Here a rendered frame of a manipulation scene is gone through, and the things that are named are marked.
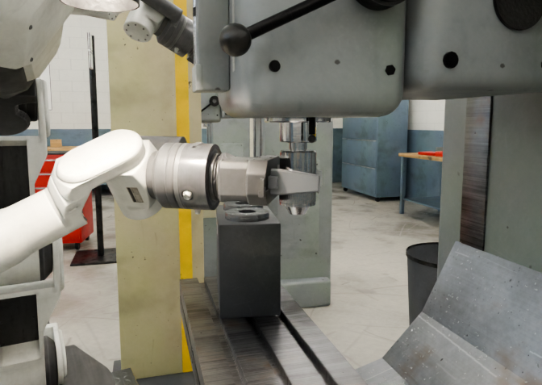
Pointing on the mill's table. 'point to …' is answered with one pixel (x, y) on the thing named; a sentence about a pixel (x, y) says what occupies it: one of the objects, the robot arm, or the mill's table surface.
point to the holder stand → (248, 261)
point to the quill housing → (314, 54)
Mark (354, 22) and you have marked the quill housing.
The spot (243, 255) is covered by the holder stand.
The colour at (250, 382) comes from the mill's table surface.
